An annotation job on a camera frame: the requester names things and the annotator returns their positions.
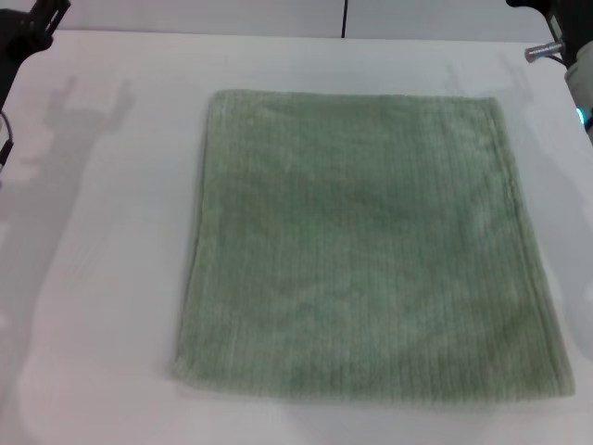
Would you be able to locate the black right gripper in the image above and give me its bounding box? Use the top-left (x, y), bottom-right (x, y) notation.
top-left (506, 0), bottom-right (593, 67)

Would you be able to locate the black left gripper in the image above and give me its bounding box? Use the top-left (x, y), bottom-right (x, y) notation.
top-left (0, 0), bottom-right (72, 113)

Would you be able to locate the green ribbed towel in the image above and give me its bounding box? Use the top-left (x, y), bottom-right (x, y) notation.
top-left (170, 89), bottom-right (577, 402)

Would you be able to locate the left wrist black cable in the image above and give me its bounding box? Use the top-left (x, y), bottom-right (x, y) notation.
top-left (0, 109), bottom-right (16, 169)

